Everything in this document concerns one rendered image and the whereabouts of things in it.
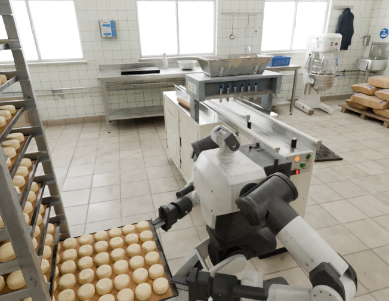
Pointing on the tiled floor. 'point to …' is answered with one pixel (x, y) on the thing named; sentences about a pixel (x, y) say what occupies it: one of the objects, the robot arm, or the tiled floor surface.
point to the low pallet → (368, 114)
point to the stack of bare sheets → (326, 154)
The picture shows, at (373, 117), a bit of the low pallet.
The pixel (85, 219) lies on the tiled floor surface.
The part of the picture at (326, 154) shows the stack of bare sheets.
